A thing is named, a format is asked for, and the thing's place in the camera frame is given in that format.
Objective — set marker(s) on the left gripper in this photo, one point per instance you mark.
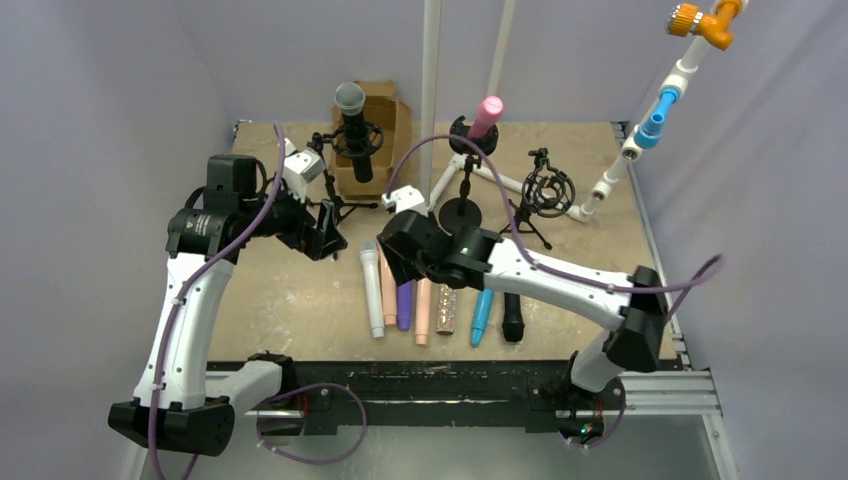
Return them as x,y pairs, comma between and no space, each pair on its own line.
313,237

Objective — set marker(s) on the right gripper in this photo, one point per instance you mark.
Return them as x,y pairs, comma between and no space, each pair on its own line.
396,245

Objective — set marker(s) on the beige microphone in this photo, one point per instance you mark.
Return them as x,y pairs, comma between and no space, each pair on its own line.
422,312
388,291

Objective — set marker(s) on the white microphone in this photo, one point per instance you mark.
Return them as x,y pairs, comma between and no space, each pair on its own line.
369,260

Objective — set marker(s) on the purple microphone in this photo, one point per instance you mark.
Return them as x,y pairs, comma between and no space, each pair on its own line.
405,305

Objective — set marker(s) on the round base mic stand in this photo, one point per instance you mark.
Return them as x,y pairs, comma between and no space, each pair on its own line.
460,212

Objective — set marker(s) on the glitter sequin microphone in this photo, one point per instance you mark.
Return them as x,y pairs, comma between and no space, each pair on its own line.
446,310

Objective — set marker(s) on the blue microphone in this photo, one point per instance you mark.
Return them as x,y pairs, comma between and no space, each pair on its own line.
481,314

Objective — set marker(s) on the tripod shock mount stand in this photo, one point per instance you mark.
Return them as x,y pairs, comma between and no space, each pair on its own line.
546,192
334,179

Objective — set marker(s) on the black microphone orange cap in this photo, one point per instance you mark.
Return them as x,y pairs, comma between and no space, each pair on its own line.
512,323

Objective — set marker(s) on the cardboard box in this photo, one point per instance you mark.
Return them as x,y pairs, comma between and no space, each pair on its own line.
384,108

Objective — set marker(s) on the black sparkly microphone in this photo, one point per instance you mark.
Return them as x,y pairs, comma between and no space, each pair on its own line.
350,100

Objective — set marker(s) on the pink microphone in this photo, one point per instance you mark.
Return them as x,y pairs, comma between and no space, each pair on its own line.
488,114

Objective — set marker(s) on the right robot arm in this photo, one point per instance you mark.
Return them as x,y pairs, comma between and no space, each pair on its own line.
627,307

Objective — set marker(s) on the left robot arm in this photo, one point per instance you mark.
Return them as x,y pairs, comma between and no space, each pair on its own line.
174,407

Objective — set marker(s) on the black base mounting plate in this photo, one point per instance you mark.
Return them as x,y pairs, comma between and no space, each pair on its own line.
535,396

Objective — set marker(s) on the PVC pipe with coloured fittings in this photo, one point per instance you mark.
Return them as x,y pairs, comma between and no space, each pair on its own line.
709,28

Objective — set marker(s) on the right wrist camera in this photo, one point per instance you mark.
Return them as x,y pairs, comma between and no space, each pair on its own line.
407,198

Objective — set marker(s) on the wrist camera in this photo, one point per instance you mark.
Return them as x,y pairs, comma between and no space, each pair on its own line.
300,169
407,198

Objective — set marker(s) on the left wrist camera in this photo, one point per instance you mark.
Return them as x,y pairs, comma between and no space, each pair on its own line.
300,169

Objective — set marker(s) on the white PVC pipe frame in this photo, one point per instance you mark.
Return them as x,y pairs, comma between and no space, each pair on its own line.
432,15

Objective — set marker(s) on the aluminium rail frame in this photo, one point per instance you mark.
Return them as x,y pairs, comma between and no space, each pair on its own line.
659,393

